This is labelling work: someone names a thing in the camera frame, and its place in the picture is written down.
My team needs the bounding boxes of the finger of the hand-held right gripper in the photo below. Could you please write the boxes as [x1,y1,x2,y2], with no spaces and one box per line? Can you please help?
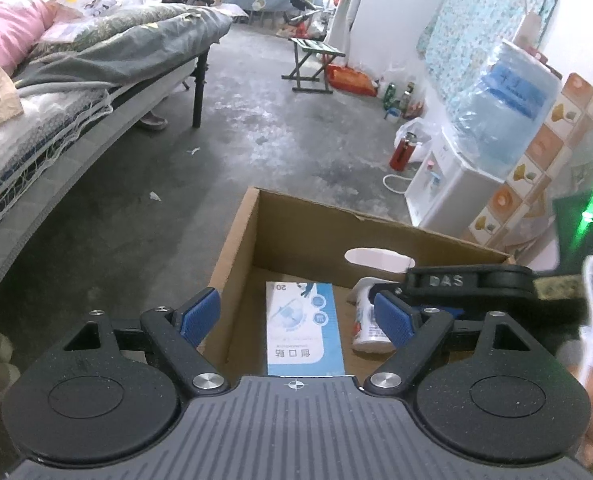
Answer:
[405,264,537,307]
[374,282,466,320]

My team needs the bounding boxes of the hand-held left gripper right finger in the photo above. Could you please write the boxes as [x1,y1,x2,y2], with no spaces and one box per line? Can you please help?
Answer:
[364,290,557,396]

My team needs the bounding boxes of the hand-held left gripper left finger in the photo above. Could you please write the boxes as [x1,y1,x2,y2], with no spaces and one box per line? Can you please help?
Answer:
[61,287,227,395]

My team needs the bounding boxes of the white yogurt cup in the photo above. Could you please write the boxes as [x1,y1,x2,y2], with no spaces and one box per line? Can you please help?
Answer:
[351,277,402,354]

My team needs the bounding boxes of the cardboard box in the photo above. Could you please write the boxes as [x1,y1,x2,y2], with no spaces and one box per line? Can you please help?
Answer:
[199,186,517,378]

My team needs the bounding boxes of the orange patterned board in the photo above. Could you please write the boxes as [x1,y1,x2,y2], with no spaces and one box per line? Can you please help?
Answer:
[459,72,593,263]

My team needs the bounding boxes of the blue and white carton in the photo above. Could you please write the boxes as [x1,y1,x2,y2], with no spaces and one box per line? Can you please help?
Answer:
[265,281,346,377]

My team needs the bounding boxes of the white water dispenser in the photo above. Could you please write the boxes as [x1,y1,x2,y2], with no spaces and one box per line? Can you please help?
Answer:
[405,125,508,234]

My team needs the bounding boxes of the red bottle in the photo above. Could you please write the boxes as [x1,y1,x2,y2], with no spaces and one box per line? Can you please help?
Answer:
[389,132,420,171]

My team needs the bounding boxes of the blue water jug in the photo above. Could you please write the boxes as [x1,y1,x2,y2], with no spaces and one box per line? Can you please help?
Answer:
[449,40,563,182]

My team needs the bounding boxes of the crumpled white plastic bag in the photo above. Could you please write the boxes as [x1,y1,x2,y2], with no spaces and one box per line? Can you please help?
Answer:
[394,117,445,163]

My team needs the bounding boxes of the shoe under bed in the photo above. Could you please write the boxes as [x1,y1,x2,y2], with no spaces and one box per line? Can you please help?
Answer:
[138,111,168,132]

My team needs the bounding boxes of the orange bag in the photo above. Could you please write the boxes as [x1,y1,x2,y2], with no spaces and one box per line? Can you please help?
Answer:
[325,62,378,97]

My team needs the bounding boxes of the green folding stool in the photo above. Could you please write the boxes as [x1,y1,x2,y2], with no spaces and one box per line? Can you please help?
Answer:
[281,36,346,95]

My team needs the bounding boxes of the grey quilt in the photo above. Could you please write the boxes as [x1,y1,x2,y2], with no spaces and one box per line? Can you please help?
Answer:
[14,5,233,103]

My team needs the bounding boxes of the pink quilt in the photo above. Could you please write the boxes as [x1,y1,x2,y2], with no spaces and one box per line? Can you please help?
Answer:
[0,0,83,76]

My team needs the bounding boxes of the white cable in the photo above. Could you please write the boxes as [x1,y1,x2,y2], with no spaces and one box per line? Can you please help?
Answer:
[383,173,413,196]

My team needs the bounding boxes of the metal frame bed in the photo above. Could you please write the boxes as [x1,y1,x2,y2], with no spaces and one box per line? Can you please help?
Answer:
[0,2,233,321]

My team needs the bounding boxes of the floral wall cloth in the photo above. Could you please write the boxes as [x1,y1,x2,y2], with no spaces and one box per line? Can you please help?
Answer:
[417,0,571,107]

